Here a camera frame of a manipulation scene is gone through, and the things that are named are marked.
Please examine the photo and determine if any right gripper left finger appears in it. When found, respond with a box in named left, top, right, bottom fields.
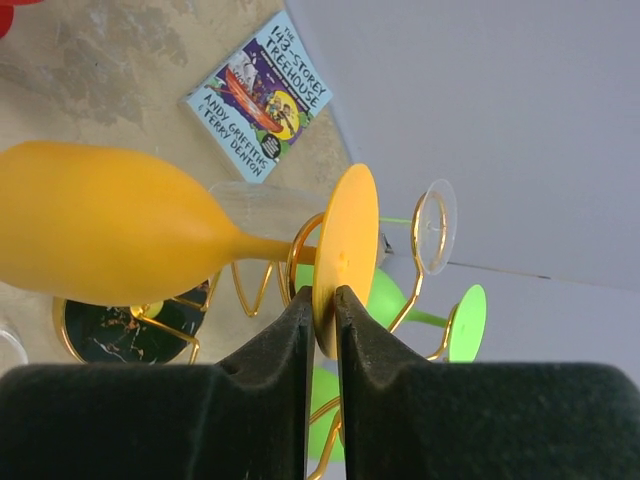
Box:
left=1, top=287, right=314, bottom=479

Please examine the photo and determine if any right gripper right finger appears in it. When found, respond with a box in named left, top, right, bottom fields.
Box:
left=335, top=286, right=639, bottom=479

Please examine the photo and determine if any gold wine glass rack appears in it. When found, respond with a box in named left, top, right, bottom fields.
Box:
left=52, top=192, right=464, bottom=480

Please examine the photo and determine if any clear wine glass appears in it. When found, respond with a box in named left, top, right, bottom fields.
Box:
left=0, top=318, right=29, bottom=372
left=209, top=179, right=457, bottom=275

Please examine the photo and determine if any orange plastic goblet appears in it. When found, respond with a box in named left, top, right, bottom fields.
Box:
left=1, top=141, right=379, bottom=358

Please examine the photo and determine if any red plastic goblet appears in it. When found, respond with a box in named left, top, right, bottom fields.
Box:
left=0, top=0, right=41, bottom=38

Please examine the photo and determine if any treehouse paperback book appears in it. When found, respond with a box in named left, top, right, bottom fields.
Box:
left=180, top=10, right=332, bottom=183

